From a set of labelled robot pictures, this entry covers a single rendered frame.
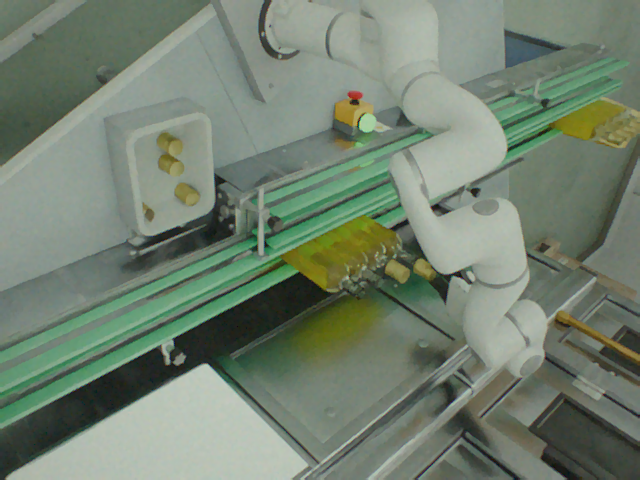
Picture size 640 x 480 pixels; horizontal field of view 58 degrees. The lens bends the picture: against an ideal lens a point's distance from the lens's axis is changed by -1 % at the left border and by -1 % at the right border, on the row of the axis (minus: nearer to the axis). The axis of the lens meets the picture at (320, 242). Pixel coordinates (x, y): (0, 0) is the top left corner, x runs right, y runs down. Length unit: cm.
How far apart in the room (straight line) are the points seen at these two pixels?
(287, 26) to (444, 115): 45
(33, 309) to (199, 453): 39
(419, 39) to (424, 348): 66
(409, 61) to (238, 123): 49
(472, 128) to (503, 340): 38
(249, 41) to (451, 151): 53
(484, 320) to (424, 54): 43
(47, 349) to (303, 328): 53
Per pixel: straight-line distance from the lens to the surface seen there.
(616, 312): 165
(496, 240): 86
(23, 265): 120
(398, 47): 95
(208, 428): 113
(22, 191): 113
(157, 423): 115
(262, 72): 126
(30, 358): 109
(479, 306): 97
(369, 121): 146
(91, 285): 117
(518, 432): 126
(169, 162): 118
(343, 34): 112
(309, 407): 116
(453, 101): 87
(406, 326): 134
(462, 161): 86
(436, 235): 84
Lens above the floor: 172
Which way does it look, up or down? 35 degrees down
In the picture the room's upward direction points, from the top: 123 degrees clockwise
